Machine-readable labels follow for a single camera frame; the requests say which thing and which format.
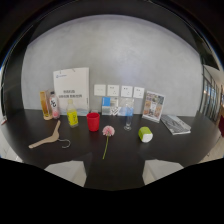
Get red plastic cup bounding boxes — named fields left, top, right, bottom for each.
left=86, top=112, right=101, bottom=133

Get white paper bag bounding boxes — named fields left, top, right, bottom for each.
left=52, top=67, right=91, bottom=117

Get pink label clear bottle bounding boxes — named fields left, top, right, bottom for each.
left=49, top=91, right=62, bottom=120

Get grey magazine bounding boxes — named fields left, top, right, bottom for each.
left=160, top=114, right=192, bottom=136

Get pink artificial flower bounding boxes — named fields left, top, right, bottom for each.
left=101, top=125, right=116, bottom=160

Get white wall socket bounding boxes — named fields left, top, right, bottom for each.
left=106, top=84, right=120, bottom=98
left=120, top=85, right=134, bottom=99

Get yellow label drink bottle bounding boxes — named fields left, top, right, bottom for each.
left=66, top=99, right=80, bottom=129

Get green and white box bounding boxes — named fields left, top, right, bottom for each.
left=137, top=126, right=154, bottom=144

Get tall amber glass container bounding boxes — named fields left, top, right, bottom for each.
left=39, top=90, right=54, bottom=121

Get clear acrylic card stand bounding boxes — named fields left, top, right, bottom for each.
left=117, top=97, right=135, bottom=118

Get clear stemmed glass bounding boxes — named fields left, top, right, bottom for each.
left=123, top=105, right=134, bottom=132

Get wooden clothes hanger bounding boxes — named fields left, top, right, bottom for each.
left=28, top=119, right=72, bottom=150

